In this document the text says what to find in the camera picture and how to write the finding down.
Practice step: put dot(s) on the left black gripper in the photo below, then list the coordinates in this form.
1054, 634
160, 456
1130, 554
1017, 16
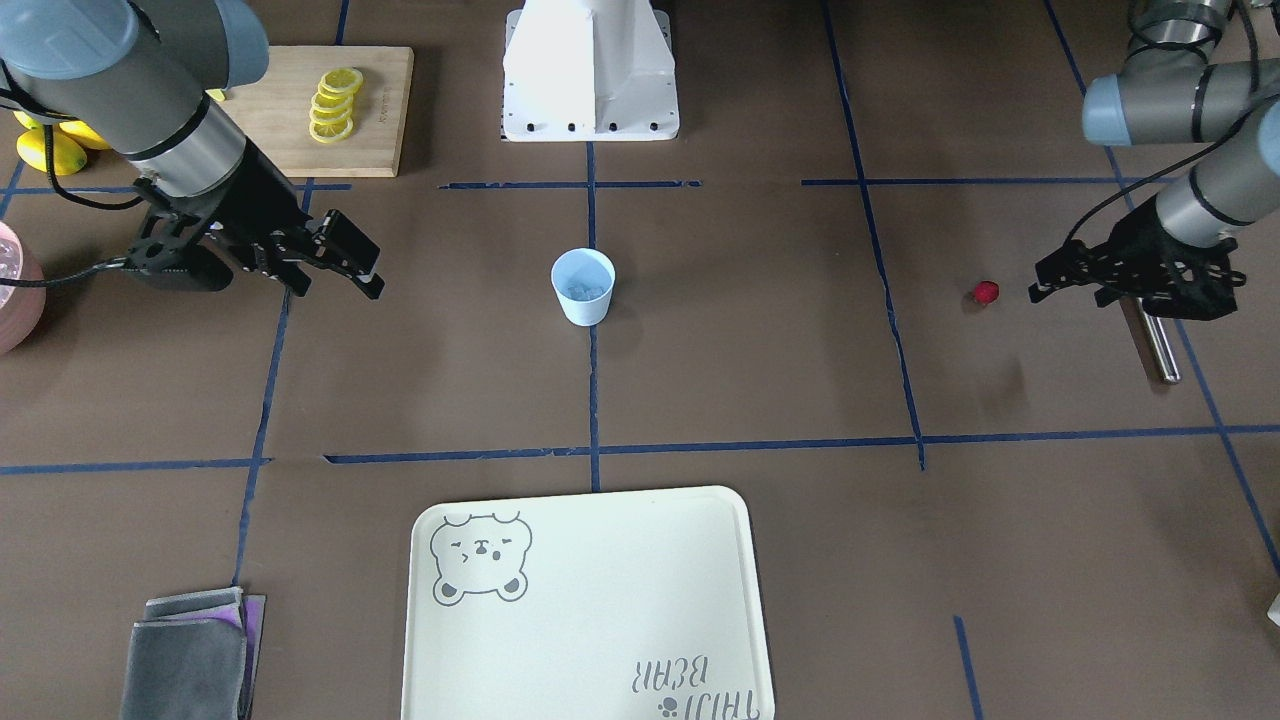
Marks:
1142, 237

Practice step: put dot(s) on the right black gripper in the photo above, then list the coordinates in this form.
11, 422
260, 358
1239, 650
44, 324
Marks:
258, 197

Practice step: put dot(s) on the red strawberry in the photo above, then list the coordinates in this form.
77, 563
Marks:
986, 293

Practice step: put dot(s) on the steel muddler rod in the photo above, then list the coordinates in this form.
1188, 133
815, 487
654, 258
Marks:
1152, 343

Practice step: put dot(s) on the clear ice cube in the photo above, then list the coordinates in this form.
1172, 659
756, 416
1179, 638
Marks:
584, 291

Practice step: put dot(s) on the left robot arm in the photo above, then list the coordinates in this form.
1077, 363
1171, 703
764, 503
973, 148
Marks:
1170, 91

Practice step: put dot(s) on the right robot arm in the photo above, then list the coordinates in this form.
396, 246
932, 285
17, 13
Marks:
139, 74

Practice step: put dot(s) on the light blue plastic cup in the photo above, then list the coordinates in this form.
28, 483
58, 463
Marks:
583, 280

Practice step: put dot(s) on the pile of ice cubes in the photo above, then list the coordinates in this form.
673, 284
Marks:
11, 259

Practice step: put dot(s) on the lemon slice stack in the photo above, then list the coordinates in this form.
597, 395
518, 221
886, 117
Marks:
331, 114

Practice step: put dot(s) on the bamboo cutting board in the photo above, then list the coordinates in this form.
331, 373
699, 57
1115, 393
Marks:
274, 111

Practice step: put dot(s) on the pink bowl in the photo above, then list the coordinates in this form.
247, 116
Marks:
21, 307

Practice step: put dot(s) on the folded grey cloth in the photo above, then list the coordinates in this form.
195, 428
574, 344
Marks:
195, 655

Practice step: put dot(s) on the cream bear serving tray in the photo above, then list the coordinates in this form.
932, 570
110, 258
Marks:
614, 605

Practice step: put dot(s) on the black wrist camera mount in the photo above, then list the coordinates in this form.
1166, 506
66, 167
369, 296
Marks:
168, 253

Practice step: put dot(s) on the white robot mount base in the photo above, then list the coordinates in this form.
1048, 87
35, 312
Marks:
589, 71

